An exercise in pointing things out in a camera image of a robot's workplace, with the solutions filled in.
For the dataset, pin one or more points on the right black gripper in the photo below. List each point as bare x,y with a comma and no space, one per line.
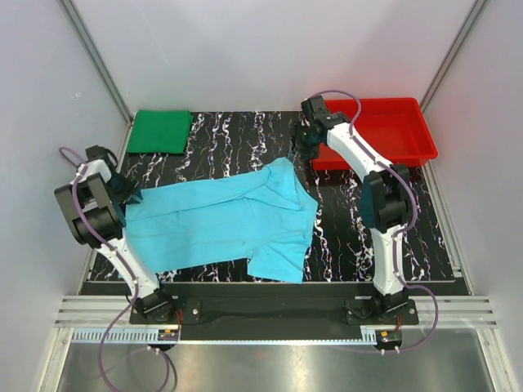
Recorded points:
306,154

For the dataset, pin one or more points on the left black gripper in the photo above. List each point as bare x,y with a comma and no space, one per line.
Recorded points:
130,187

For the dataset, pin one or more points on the light blue t shirt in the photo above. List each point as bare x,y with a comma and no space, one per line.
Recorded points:
264,216

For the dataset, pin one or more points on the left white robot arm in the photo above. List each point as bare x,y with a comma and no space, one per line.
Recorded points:
92,205

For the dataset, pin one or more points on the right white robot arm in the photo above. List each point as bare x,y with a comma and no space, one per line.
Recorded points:
386,202

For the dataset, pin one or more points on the folded green t shirt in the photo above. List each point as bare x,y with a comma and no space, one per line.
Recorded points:
164,132

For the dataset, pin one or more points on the red plastic tray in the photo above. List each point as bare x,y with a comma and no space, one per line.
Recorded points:
385,131

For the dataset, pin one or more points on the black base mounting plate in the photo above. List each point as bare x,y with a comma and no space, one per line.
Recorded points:
349,303

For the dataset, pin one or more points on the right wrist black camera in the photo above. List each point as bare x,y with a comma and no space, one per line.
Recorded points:
314,108

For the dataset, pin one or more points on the aluminium front rail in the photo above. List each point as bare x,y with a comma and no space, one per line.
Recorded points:
88,316

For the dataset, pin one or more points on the left aluminium corner post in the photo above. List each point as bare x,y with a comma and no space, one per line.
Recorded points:
84,36

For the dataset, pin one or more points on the aluminium corner post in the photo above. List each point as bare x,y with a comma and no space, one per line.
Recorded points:
469,23
84,36

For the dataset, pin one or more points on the right aluminium corner post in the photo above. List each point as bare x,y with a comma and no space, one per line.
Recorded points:
469,23

